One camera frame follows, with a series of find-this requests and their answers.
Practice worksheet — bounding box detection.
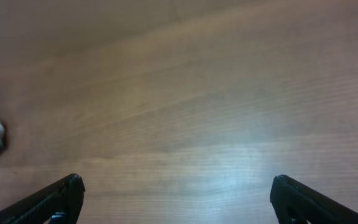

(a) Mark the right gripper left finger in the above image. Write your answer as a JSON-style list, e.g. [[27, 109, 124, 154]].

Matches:
[[0, 174, 85, 224]]

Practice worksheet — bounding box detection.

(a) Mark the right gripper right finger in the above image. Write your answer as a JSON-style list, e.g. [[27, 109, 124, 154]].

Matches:
[[270, 175, 358, 224]]

